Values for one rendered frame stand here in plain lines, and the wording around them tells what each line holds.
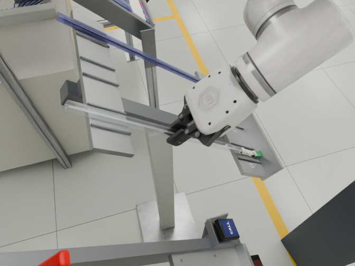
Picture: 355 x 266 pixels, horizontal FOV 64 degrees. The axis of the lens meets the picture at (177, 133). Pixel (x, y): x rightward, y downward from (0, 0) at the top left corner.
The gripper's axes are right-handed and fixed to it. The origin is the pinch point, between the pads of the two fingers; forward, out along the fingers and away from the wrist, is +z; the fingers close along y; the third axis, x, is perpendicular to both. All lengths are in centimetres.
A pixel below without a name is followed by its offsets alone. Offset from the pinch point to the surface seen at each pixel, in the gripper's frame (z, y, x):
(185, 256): 9.3, 19.6, 4.5
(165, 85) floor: 42, -97, 85
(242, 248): 5.2, 20.1, 19.8
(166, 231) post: 60, -7, 69
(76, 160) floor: 89, -58, 47
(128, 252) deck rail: 10.0, 18.4, -8.3
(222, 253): 7.7, 20.1, 15.3
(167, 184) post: 26.4, -8.0, 31.1
